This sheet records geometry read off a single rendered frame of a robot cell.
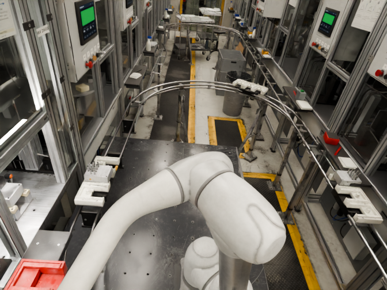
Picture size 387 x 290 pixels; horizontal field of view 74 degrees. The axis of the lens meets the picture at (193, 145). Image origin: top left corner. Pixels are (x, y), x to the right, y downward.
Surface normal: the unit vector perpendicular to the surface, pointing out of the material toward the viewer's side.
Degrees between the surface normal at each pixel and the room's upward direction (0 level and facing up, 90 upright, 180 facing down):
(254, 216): 20
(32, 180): 0
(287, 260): 0
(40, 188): 0
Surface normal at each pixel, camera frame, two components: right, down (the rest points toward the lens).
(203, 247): 0.04, -0.87
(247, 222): -0.20, -0.39
